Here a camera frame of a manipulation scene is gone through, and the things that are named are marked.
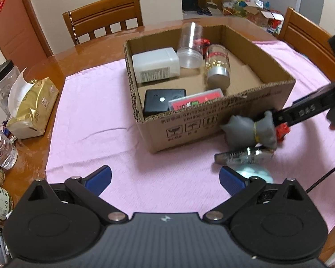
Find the wooden chair behind table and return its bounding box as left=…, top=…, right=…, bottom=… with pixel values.
left=62, top=0, right=143, bottom=45

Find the brown cardboard box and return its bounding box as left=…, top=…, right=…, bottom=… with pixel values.
left=123, top=23, right=297, bottom=154

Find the pink card box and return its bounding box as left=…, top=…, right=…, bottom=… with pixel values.
left=168, top=88, right=223, bottom=111

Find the grey plush toy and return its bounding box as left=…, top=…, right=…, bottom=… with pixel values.
left=220, top=111, right=277, bottom=151

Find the clear water bottle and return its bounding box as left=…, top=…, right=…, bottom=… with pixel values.
left=0, top=130, right=18, bottom=170

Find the black cable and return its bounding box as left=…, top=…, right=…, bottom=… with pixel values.
left=306, top=159, right=335, bottom=194

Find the black oval mirror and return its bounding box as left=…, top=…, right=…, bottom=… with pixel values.
left=214, top=146, right=275, bottom=166

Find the red small box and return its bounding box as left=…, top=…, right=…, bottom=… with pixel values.
left=194, top=38, right=211, bottom=57

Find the black toy train block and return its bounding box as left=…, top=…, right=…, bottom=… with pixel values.
left=275, top=123, right=291, bottom=142

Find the pink table cloth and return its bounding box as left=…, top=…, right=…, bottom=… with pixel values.
left=46, top=42, right=335, bottom=229

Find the white plastic container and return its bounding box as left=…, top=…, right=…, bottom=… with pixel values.
left=132, top=47, right=180, bottom=84

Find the glass jar with silver lid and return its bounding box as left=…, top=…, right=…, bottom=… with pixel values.
left=205, top=44, right=230, bottom=90

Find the gold tissue pack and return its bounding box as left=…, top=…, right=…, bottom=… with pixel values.
left=6, top=72, right=59, bottom=139

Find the wooden chair at right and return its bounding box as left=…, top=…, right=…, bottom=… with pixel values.
left=278, top=7, right=335, bottom=82

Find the clear plastic cup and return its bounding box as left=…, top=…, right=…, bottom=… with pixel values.
left=177, top=22, right=203, bottom=69

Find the black power bank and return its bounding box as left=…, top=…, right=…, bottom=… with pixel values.
left=143, top=89, right=186, bottom=117

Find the brown wooden door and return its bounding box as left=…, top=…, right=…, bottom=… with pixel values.
left=0, top=0, right=53, bottom=70

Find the light blue egg case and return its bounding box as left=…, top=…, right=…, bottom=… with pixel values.
left=234, top=164, right=274, bottom=183

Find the clear jar black lid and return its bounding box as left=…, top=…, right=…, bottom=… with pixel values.
left=0, top=60, right=20, bottom=117

